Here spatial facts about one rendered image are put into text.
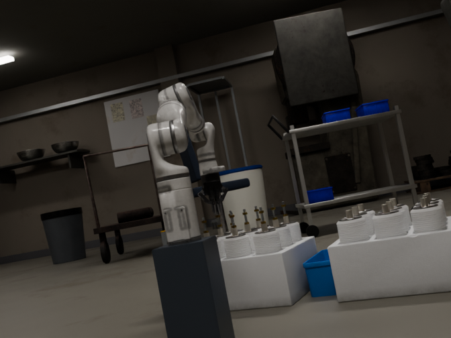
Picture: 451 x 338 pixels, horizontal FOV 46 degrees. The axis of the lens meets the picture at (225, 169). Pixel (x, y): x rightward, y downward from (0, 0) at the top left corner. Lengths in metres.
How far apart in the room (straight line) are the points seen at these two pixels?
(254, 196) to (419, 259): 3.89
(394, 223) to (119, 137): 7.23
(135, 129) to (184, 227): 7.23
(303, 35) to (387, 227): 5.30
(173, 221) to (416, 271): 0.76
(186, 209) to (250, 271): 0.54
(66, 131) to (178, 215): 7.81
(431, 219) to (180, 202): 0.78
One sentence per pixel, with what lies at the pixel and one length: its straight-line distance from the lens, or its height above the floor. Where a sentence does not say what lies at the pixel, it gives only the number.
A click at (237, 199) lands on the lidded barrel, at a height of 0.36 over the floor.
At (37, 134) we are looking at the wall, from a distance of 9.42.
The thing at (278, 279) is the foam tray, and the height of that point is 0.09.
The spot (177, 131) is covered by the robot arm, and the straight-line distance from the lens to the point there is 1.40.
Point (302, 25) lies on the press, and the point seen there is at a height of 2.33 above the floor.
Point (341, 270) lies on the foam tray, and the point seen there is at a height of 0.10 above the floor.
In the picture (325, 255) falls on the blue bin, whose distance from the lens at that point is 2.17.
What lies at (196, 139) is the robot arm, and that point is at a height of 0.65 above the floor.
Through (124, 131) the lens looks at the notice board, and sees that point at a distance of 8.65.
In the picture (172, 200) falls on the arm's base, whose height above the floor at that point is 0.42.
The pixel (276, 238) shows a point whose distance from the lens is 1.87.
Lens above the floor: 0.40
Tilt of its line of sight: 3 degrees up
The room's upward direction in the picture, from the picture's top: 11 degrees counter-clockwise
